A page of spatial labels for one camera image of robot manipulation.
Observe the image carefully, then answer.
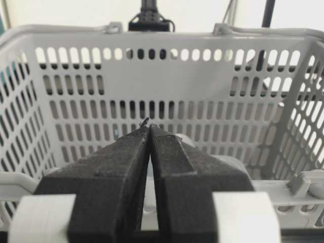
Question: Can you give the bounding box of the black camera stand behind basket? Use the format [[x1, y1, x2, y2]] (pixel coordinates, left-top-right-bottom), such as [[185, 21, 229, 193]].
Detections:
[[128, 0, 176, 32]]

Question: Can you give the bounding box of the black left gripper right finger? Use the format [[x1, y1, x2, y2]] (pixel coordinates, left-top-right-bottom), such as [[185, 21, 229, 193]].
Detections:
[[149, 123, 280, 243]]

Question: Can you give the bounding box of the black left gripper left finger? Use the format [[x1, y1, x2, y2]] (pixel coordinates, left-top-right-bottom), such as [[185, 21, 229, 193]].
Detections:
[[8, 117, 151, 243]]

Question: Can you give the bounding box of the black pole at right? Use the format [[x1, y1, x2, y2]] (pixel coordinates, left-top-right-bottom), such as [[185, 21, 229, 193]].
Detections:
[[261, 0, 276, 28]]

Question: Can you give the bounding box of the white plastic shopping basket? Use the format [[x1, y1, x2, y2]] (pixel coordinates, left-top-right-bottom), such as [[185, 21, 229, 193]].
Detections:
[[0, 22, 324, 231]]

